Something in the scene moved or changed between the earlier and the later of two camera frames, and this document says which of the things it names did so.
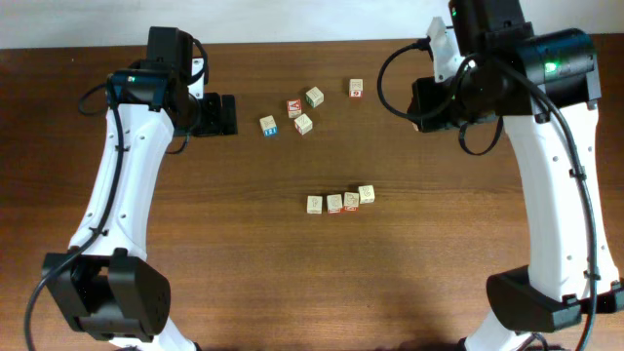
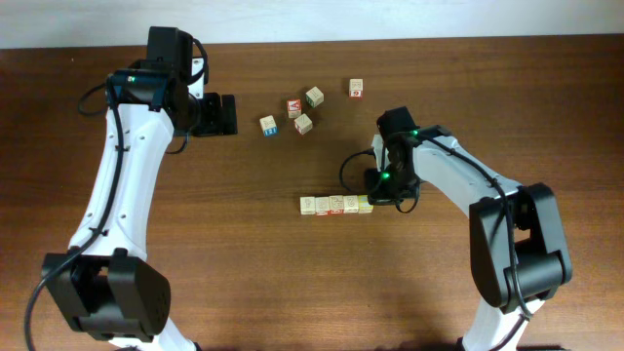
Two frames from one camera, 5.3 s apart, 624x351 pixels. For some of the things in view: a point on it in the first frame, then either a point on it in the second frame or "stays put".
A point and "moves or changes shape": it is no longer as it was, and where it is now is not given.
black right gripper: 417,110 to 376,196
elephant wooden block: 351,202 to 335,205
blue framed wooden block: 269,127 stays put
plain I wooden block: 303,124 stays put
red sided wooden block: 334,203 to 322,206
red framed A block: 294,107 stays put
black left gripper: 215,125 stays put
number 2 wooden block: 366,194 moves or changes shape
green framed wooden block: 314,97 stays put
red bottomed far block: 356,87 stays put
